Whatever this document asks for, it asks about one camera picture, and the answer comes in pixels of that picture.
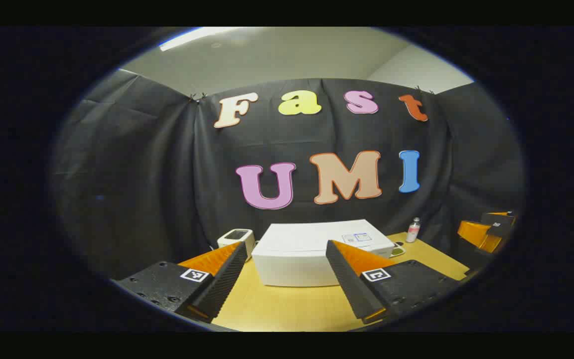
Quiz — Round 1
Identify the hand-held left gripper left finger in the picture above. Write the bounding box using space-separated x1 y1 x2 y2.
113 241 249 324

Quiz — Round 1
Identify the white microwave oven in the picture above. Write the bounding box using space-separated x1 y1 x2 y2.
251 219 396 287

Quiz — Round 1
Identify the small white device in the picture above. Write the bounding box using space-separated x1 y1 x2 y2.
217 228 256 260

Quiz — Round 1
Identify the black backdrop cloth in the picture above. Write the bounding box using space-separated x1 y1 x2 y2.
50 69 526 280

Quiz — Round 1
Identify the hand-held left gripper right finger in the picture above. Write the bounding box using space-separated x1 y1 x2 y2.
325 239 462 325

